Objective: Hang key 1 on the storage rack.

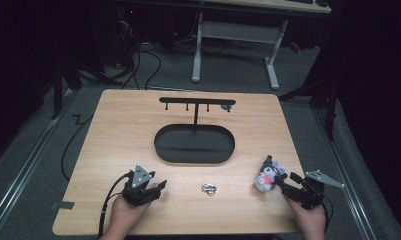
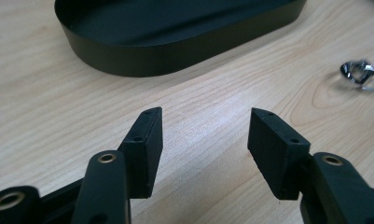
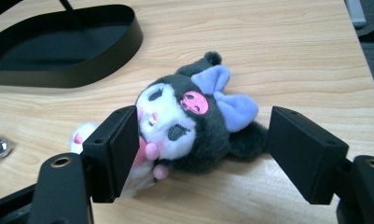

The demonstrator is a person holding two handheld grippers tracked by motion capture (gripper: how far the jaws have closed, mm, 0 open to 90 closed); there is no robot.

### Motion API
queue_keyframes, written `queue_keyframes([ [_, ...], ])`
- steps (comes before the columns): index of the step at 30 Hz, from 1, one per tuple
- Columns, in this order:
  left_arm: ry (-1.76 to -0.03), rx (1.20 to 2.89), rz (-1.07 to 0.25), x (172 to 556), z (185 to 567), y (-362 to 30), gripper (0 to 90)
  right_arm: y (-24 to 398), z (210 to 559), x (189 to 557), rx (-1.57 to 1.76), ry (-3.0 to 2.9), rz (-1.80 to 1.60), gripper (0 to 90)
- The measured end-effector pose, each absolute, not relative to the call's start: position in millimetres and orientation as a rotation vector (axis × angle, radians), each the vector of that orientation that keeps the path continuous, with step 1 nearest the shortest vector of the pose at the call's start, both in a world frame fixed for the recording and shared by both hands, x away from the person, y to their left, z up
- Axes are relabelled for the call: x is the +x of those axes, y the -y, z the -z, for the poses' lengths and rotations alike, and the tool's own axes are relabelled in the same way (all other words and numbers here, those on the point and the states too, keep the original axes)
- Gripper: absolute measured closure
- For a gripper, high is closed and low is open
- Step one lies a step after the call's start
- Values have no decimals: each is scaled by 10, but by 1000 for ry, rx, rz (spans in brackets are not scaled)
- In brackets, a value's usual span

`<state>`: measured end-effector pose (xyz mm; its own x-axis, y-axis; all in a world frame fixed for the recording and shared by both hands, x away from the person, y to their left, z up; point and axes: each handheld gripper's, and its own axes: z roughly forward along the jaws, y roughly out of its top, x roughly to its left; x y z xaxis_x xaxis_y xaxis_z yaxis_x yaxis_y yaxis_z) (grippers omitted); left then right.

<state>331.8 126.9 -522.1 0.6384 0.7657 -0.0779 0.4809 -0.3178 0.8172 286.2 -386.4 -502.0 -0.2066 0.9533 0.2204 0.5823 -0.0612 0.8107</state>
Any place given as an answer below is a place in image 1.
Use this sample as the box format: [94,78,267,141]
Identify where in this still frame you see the black floor cable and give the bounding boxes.
[60,114,95,182]

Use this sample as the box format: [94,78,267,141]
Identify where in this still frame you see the person's left hand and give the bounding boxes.
[104,194,152,240]

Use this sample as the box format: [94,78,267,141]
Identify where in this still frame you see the silver metal keyring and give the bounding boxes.
[201,182,218,197]

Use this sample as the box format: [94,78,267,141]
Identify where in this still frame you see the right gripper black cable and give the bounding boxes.
[321,195,335,232]

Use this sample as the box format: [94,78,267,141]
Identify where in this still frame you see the black metal stand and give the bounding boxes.
[277,74,341,142]
[50,54,124,120]

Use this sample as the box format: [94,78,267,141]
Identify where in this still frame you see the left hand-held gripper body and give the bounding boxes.
[122,164,156,208]

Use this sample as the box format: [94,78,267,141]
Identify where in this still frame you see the metal floor rail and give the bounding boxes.
[0,89,76,234]
[312,105,377,240]

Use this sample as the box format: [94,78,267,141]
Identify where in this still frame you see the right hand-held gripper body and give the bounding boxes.
[287,169,345,211]

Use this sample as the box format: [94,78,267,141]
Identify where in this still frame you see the white-legged wooden desk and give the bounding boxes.
[190,0,332,91]

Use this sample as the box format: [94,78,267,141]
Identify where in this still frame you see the bundle of black cables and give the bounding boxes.
[116,13,163,91]

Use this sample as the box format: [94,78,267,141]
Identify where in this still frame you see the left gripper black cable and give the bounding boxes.
[97,172,134,240]

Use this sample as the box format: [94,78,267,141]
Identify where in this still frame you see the plush toy keychain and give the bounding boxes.
[253,154,288,193]

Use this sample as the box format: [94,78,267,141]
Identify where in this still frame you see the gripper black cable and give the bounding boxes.
[97,172,134,240]
[321,195,335,232]

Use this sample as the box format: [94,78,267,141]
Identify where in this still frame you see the black oval tray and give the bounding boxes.
[153,96,237,165]

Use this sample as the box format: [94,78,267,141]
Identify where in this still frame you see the person's right hand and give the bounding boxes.
[283,194,327,240]

